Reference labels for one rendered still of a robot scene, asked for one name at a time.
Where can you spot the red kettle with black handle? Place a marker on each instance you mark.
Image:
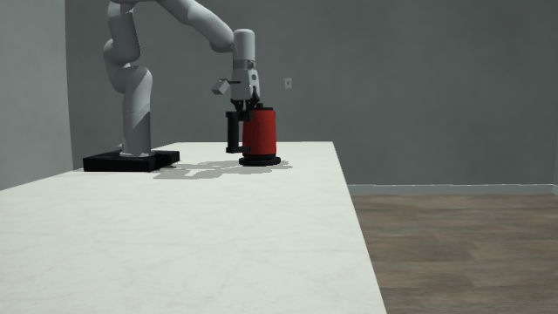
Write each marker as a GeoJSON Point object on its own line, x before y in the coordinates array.
{"type": "Point", "coordinates": [258, 136]}

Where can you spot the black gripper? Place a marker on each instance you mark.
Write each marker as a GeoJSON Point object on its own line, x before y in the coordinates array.
{"type": "Point", "coordinates": [240, 92]}

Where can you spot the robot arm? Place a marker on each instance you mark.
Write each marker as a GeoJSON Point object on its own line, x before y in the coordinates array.
{"type": "Point", "coordinates": [137, 80]}

